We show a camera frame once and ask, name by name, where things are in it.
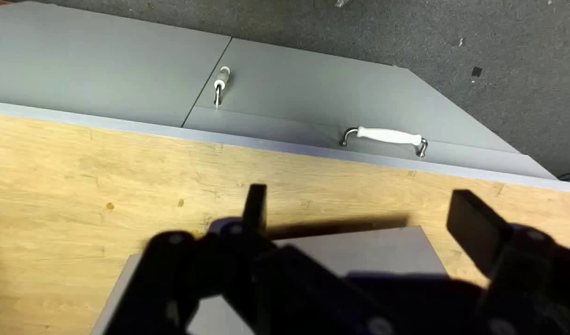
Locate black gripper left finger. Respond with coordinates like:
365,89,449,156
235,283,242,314
104,182,389,335

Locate grey cabinet with wooden top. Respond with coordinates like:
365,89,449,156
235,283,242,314
0,0,570,335

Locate flat grey box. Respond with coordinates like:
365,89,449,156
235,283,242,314
89,223,449,335

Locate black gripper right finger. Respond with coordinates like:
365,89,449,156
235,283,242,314
445,188,570,335

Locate white handle with metal ends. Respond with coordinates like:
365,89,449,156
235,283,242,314
211,63,235,110
339,124,430,160

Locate grey cabinet front panel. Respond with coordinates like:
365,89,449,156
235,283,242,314
0,0,233,128
183,35,557,182

